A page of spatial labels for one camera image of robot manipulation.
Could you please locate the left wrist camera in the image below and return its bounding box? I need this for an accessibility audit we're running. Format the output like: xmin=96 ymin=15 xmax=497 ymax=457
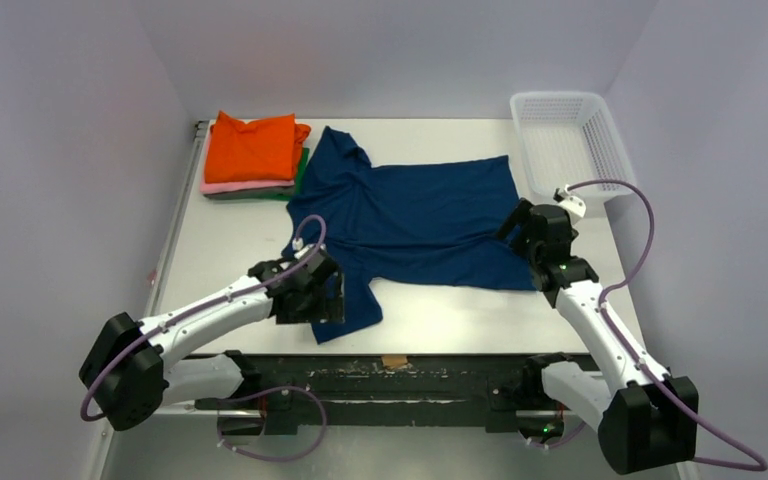
xmin=290 ymin=238 xmax=317 ymax=260

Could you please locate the white plastic basket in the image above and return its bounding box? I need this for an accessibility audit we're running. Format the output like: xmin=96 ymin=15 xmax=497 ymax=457
xmin=509 ymin=91 xmax=637 ymax=201

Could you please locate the orange folded t-shirt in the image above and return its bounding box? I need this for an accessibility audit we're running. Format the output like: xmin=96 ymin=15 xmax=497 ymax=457
xmin=204 ymin=111 xmax=311 ymax=184

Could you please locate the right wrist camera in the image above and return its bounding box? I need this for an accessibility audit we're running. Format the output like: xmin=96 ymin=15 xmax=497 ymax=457
xmin=553 ymin=187 xmax=587 ymax=225

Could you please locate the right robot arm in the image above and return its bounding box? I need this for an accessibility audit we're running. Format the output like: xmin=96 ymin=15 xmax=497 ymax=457
xmin=496 ymin=199 xmax=699 ymax=474

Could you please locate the navy blue t-shirt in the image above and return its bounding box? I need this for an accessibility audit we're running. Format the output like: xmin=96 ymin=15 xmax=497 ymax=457
xmin=286 ymin=127 xmax=534 ymax=344

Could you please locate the green folded t-shirt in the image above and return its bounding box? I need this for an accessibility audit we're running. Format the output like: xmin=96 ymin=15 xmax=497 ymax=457
xmin=288 ymin=148 xmax=310 ymax=195

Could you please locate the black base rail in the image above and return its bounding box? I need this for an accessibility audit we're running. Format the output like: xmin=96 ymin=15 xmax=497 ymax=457
xmin=126 ymin=352 xmax=645 ymax=437

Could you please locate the pink folded t-shirt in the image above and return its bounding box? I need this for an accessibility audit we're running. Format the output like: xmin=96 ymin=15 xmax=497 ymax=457
xmin=199 ymin=180 xmax=295 ymax=195

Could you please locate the brown tape piece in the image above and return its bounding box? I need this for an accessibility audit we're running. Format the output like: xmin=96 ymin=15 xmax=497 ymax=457
xmin=381 ymin=355 xmax=410 ymax=370

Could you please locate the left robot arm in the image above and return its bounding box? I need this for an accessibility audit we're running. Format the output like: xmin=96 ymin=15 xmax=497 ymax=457
xmin=79 ymin=247 xmax=344 ymax=431

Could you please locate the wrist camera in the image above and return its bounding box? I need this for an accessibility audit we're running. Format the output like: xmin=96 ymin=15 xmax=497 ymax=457
xmin=290 ymin=238 xmax=317 ymax=260
xmin=553 ymin=187 xmax=587 ymax=225

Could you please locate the aluminium table frame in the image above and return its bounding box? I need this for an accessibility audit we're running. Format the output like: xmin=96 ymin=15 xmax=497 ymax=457
xmin=95 ymin=119 xmax=700 ymax=480

